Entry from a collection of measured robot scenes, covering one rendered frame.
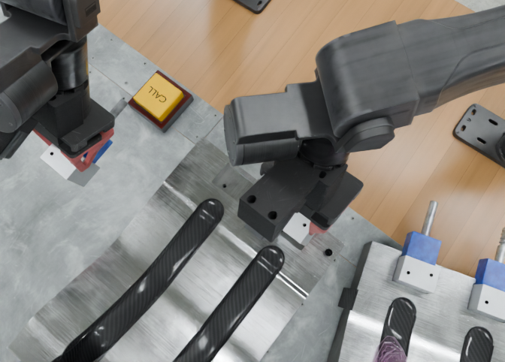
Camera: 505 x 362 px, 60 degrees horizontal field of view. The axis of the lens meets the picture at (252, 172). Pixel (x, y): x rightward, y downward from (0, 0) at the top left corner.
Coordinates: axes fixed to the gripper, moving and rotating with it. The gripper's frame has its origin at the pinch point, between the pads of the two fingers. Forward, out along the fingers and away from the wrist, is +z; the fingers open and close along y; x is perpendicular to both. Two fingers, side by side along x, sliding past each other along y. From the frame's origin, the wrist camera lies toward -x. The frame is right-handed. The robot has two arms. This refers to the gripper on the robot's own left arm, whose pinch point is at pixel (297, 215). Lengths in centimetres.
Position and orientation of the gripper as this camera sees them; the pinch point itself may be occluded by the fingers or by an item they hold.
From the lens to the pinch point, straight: 56.9
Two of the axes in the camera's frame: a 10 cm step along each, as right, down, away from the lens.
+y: 7.6, 5.6, -3.2
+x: 6.4, -5.9, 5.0
